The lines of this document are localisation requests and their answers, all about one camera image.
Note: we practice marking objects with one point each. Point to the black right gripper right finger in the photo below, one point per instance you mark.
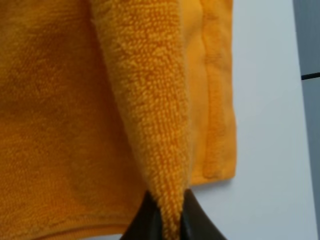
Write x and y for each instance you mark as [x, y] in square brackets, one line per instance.
[194, 223]

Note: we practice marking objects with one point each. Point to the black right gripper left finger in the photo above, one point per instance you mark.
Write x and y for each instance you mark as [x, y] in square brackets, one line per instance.
[147, 223]

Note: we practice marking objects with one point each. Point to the orange microfibre towel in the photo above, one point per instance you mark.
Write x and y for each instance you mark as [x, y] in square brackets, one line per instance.
[104, 100]

